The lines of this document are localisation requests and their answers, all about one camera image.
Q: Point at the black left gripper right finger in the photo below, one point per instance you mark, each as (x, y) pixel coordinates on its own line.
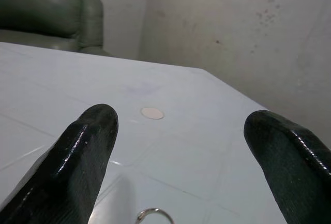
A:
(297, 172)

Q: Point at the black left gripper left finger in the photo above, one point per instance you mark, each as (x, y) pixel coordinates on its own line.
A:
(72, 162)

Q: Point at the round white table sticker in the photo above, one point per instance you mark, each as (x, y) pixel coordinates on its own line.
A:
(152, 113)

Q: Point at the dark green leather armchair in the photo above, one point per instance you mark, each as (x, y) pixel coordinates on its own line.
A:
(38, 6)

